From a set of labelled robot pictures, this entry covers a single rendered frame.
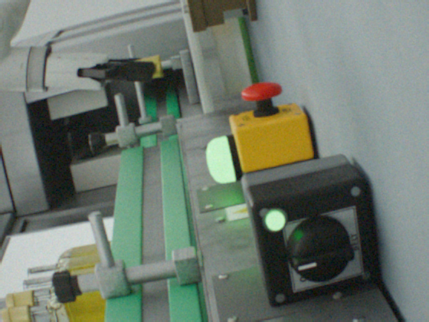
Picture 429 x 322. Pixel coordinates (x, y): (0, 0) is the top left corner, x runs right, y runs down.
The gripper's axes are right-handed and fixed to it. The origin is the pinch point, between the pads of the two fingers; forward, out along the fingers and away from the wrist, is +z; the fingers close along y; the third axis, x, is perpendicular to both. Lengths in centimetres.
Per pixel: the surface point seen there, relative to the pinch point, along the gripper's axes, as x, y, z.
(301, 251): -1, 90, 12
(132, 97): -25, -142, -3
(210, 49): 4.5, 9.6, 9.8
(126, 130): -7.1, 13.6, -1.2
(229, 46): 5.1, 9.4, 12.6
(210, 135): -4.8, 26.8, 9.5
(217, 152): -1, 57, 8
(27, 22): -15, -347, -66
